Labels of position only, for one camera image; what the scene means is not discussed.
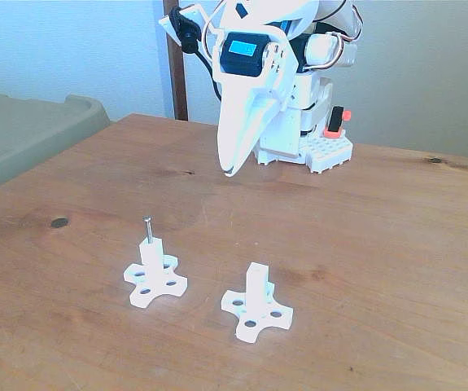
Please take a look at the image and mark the small metal screw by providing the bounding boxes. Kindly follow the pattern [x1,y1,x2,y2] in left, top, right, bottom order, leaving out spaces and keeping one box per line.
[142,215,155,245]

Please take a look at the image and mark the orange and black clamp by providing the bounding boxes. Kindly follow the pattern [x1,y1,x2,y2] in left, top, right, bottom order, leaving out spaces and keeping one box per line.
[323,106,352,139]

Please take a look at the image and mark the tan plastic bin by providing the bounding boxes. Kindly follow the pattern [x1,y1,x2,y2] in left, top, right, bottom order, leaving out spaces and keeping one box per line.
[0,80,112,200]

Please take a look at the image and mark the red white servo cable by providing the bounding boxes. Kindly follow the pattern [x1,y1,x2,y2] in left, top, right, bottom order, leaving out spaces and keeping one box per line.
[306,0,365,71]
[201,15,225,71]

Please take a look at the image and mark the black camera cable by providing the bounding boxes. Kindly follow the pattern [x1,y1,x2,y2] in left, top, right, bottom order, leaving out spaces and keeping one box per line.
[195,47,223,102]

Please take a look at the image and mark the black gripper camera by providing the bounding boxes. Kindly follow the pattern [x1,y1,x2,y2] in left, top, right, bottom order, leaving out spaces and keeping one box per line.
[168,7,203,55]

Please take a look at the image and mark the dark wooden post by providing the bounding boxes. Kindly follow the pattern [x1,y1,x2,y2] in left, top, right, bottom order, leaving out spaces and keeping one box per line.
[162,0,189,122]

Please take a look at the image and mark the white cross-base post stand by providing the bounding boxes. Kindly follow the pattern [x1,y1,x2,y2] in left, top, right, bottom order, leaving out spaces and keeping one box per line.
[122,238,189,310]
[220,262,295,344]

